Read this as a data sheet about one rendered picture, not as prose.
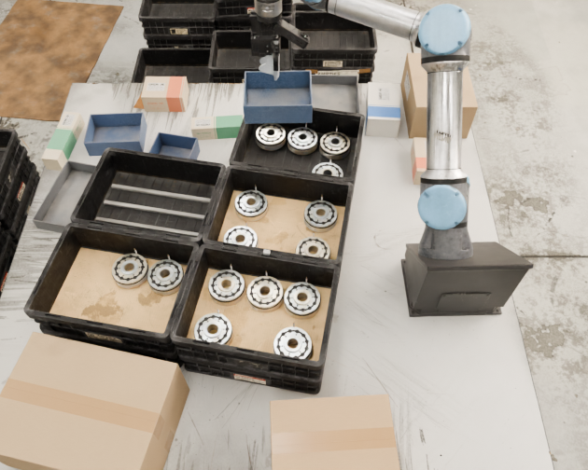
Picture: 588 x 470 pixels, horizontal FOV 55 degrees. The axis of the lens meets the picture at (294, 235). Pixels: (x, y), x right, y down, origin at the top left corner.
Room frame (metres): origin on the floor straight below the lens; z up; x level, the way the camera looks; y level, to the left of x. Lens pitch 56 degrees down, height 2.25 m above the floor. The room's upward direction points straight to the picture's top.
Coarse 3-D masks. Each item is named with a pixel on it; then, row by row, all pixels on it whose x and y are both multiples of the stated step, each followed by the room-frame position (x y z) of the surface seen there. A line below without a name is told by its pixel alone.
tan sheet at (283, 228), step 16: (240, 192) 1.13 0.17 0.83; (272, 208) 1.07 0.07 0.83; (288, 208) 1.07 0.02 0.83; (304, 208) 1.07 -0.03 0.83; (336, 208) 1.07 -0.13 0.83; (224, 224) 1.01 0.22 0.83; (240, 224) 1.01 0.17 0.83; (256, 224) 1.01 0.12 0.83; (272, 224) 1.01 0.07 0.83; (288, 224) 1.01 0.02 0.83; (304, 224) 1.00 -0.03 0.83; (336, 224) 1.00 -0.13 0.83; (272, 240) 0.95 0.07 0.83; (288, 240) 0.95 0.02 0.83; (336, 240) 0.95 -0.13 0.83; (336, 256) 0.89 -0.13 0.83
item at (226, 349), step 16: (256, 256) 0.83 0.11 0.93; (272, 256) 0.82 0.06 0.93; (192, 272) 0.77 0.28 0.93; (336, 272) 0.77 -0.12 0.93; (336, 288) 0.72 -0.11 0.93; (176, 320) 0.63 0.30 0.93; (176, 336) 0.59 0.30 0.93; (224, 352) 0.55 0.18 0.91; (240, 352) 0.54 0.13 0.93; (256, 352) 0.54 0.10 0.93; (320, 352) 0.54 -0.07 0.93; (320, 368) 0.51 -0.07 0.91
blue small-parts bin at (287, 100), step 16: (256, 80) 1.35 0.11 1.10; (272, 80) 1.35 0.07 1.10; (288, 80) 1.35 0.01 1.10; (304, 80) 1.35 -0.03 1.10; (256, 96) 1.32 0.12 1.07; (272, 96) 1.32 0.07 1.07; (288, 96) 1.32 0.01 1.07; (304, 96) 1.32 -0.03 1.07; (256, 112) 1.21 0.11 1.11; (272, 112) 1.21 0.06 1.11; (288, 112) 1.21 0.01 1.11; (304, 112) 1.21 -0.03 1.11
